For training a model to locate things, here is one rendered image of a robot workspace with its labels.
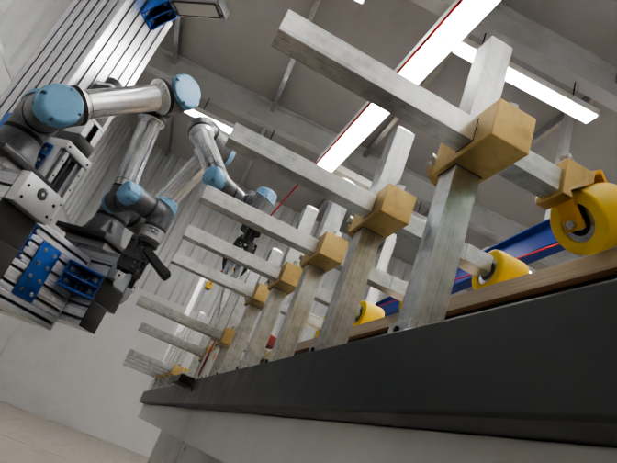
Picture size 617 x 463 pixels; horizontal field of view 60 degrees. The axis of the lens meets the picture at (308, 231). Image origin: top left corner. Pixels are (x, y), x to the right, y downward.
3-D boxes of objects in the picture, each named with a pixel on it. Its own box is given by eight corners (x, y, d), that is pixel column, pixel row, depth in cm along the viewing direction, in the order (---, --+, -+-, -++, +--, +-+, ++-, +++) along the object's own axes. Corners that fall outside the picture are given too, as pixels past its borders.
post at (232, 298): (190, 386, 187) (242, 266, 206) (189, 386, 190) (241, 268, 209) (199, 389, 188) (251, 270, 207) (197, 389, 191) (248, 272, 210)
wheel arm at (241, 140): (228, 137, 76) (238, 118, 78) (223, 148, 79) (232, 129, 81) (508, 282, 86) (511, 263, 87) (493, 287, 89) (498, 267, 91)
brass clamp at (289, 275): (277, 278, 122) (286, 259, 124) (263, 289, 134) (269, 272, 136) (301, 289, 123) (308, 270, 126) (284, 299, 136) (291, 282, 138)
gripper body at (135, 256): (114, 270, 167) (132, 238, 172) (140, 282, 169) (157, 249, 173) (115, 265, 160) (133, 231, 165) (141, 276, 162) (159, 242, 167)
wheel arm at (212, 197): (200, 197, 99) (208, 181, 100) (197, 203, 102) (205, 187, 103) (425, 307, 108) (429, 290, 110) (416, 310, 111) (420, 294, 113)
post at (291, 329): (261, 389, 96) (342, 175, 115) (256, 389, 99) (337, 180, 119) (278, 396, 97) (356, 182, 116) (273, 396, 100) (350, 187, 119)
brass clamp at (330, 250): (316, 251, 100) (325, 229, 102) (293, 267, 112) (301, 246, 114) (344, 265, 101) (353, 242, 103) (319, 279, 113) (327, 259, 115)
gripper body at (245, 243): (229, 252, 169) (244, 220, 174) (224, 258, 177) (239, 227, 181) (252, 262, 170) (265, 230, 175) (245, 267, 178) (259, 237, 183)
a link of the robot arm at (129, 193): (105, 201, 167) (133, 220, 174) (122, 197, 160) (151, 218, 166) (117, 181, 171) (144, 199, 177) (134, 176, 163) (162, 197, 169)
